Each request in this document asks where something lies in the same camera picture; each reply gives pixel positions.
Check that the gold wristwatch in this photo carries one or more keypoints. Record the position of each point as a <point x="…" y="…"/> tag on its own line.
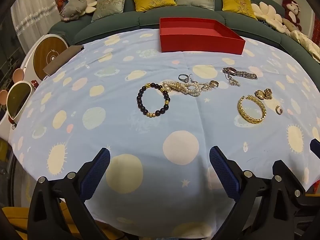
<point x="260" y="94"/>

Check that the white toy with round ears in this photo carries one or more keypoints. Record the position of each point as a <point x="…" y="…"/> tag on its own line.
<point x="17" y="100"/>

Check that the white curtain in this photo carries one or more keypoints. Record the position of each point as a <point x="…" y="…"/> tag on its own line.
<point x="32" y="17"/>

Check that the gold hoop earring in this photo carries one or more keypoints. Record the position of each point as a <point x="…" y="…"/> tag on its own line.
<point x="217" y="83"/>

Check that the grey pig plush toy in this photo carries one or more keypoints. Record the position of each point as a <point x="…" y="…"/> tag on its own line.
<point x="73" y="8"/>

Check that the cream quilted cloth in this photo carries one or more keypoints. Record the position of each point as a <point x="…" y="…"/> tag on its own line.
<point x="306" y="42"/>

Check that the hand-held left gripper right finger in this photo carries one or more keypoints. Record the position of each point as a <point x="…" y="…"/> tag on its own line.
<point x="222" y="172"/>

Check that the silver wristwatch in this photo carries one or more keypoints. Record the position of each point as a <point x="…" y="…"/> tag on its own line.
<point x="246" y="75"/>

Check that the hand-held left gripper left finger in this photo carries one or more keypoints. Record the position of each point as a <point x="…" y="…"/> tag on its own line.
<point x="96" y="170"/>

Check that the blue planet-print tablecloth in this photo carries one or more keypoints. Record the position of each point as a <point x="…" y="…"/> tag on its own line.
<point x="112" y="125"/>

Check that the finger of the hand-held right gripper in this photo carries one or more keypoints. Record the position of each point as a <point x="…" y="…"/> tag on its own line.
<point x="315" y="148"/>

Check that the red cardboard box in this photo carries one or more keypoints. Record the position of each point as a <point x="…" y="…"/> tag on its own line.
<point x="200" y="43"/>

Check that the green sofa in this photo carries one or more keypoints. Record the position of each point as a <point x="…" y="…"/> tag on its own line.
<point x="120" y="22"/>

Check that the yellow chair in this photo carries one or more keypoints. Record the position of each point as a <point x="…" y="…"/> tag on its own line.
<point x="15" y="220"/>

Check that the red wall hanging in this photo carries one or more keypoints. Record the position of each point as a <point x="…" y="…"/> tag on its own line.
<point x="316" y="26"/>

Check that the brown cardboard sheet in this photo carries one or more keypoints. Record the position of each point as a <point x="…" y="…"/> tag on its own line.
<point x="63" y="58"/>

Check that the red-brown monkey plush toy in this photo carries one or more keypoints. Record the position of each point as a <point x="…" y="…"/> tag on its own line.
<point x="291" y="10"/>

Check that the white flower-shaped cushion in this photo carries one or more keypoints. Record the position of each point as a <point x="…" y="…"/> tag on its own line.
<point x="268" y="13"/>

